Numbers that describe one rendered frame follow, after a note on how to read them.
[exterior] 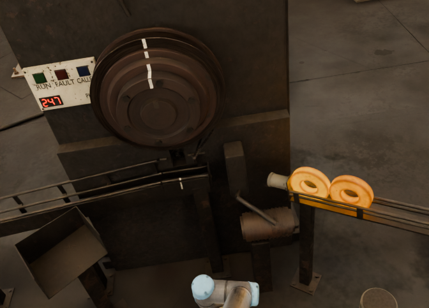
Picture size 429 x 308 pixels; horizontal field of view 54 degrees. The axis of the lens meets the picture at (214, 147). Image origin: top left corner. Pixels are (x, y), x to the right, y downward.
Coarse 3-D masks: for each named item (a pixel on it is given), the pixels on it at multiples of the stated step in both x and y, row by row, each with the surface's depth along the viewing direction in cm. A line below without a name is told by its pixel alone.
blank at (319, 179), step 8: (304, 168) 161; (312, 168) 160; (296, 176) 163; (304, 176) 161; (312, 176) 158; (320, 176) 158; (296, 184) 166; (304, 184) 167; (320, 184) 159; (328, 184) 159; (304, 192) 166; (312, 192) 165; (320, 192) 162; (328, 192) 160
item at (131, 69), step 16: (160, 48) 135; (128, 64) 136; (144, 64) 134; (160, 64) 135; (176, 64) 136; (192, 64) 138; (112, 80) 139; (192, 80) 140; (208, 80) 142; (112, 96) 141; (208, 96) 146; (112, 112) 145; (208, 112) 151; (144, 144) 158; (176, 144) 160
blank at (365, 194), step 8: (344, 176) 153; (352, 176) 152; (336, 184) 155; (344, 184) 153; (352, 184) 151; (360, 184) 150; (336, 192) 157; (344, 192) 159; (360, 192) 151; (368, 192) 150; (344, 200) 158; (352, 200) 158; (360, 200) 154; (368, 200) 152
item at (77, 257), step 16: (48, 224) 165; (64, 224) 170; (80, 224) 176; (32, 240) 163; (48, 240) 168; (64, 240) 173; (80, 240) 171; (96, 240) 169; (32, 256) 167; (48, 256) 169; (64, 256) 167; (80, 256) 166; (96, 256) 164; (32, 272) 154; (48, 272) 163; (64, 272) 162; (80, 272) 160; (48, 288) 158; (96, 288) 180; (96, 304) 185
